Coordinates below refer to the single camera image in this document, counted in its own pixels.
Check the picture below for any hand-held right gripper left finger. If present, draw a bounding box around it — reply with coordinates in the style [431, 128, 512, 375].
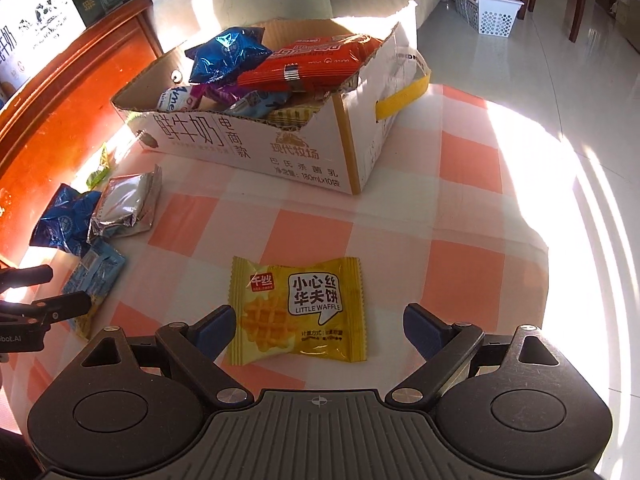
[80, 304, 255, 407]

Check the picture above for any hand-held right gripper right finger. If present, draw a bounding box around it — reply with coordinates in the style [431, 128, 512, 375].
[384, 302, 563, 406]

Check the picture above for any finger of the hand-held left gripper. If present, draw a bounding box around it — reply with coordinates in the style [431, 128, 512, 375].
[0, 264, 54, 295]
[0, 292, 94, 332]

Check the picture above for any dark blue snack packet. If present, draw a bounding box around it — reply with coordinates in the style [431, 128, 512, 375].
[29, 183, 104, 257]
[184, 27, 274, 86]

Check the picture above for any yellow waffle snack packet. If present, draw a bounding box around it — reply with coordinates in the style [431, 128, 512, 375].
[227, 255, 369, 367]

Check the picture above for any silver foil snack packet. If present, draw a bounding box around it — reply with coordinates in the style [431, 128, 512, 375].
[87, 164, 164, 242]

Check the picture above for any green snack packet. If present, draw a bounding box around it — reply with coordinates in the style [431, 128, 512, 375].
[87, 146, 112, 189]

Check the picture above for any white cardboard box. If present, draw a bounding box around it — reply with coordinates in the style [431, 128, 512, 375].
[110, 0, 432, 196]

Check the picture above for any white blue snack packet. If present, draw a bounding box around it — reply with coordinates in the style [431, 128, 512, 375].
[158, 84, 202, 114]

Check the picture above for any red snack packet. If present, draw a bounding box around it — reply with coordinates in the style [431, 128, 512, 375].
[237, 33, 389, 94]

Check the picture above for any orange checked bed sheet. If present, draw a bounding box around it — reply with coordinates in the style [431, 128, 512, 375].
[0, 81, 552, 412]

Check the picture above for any red wooden headboard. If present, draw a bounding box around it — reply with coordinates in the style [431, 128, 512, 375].
[0, 0, 166, 267]

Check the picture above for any white milk carton case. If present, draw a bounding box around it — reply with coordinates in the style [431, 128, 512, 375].
[0, 0, 124, 92]

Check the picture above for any white plastic basket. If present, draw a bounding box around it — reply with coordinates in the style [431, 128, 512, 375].
[451, 0, 525, 39]

